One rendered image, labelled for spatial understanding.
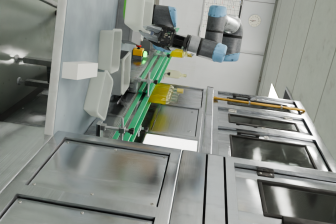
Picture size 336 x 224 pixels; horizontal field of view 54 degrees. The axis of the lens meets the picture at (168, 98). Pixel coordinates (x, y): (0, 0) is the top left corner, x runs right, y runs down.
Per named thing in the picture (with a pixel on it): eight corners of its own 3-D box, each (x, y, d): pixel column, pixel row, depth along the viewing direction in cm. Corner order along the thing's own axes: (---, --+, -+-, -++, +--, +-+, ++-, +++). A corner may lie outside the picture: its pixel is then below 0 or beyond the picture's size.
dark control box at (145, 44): (139, 49, 270) (149, 50, 269) (140, 39, 267) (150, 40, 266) (141, 46, 277) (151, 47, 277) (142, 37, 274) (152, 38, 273)
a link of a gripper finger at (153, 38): (136, 28, 132) (158, 34, 132) (139, 30, 138) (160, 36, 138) (134, 36, 133) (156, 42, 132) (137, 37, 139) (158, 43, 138)
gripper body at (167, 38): (161, 24, 130) (190, 33, 129) (163, 27, 138) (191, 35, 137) (155, 43, 130) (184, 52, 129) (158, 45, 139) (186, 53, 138)
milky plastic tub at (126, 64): (107, 94, 192) (122, 96, 191) (108, 57, 183) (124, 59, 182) (116, 83, 208) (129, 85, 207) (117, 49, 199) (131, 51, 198)
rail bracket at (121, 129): (83, 147, 152) (131, 154, 150) (83, 114, 146) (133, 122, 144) (87, 142, 157) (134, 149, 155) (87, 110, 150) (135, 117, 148)
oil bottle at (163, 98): (138, 100, 222) (169, 105, 220) (138, 93, 219) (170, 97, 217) (139, 97, 227) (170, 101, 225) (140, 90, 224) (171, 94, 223)
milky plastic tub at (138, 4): (123, -20, 126) (146, -18, 125) (135, -4, 149) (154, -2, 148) (119, 26, 127) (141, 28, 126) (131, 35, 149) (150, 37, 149)
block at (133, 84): (125, 92, 211) (136, 93, 210) (126, 78, 207) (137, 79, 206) (127, 90, 214) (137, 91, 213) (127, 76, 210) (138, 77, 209)
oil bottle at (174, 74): (156, 76, 300) (185, 80, 297) (157, 70, 297) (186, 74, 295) (158, 73, 305) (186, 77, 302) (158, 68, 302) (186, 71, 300)
